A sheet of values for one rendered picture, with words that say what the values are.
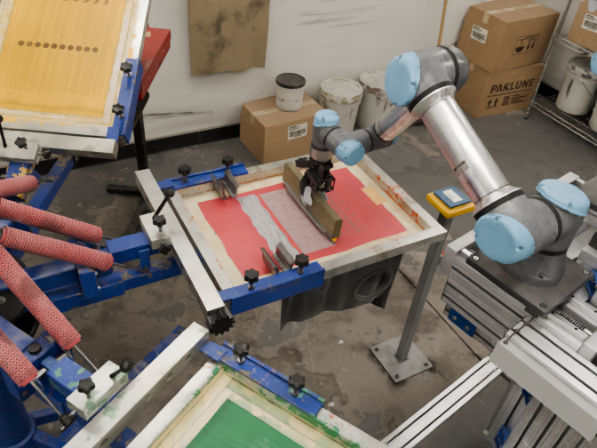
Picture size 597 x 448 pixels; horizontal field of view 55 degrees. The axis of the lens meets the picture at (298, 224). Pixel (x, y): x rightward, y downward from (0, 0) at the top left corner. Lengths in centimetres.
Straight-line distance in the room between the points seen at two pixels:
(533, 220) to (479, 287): 34
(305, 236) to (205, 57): 209
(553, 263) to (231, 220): 101
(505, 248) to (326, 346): 166
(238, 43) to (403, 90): 253
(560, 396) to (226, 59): 300
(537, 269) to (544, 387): 26
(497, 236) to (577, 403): 39
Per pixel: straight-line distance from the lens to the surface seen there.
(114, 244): 173
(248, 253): 180
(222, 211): 196
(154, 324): 287
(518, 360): 141
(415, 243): 189
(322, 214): 186
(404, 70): 134
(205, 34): 369
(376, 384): 271
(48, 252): 158
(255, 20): 383
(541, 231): 128
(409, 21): 458
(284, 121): 382
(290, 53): 409
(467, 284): 156
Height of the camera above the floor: 218
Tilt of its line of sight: 40 degrees down
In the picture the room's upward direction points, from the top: 6 degrees clockwise
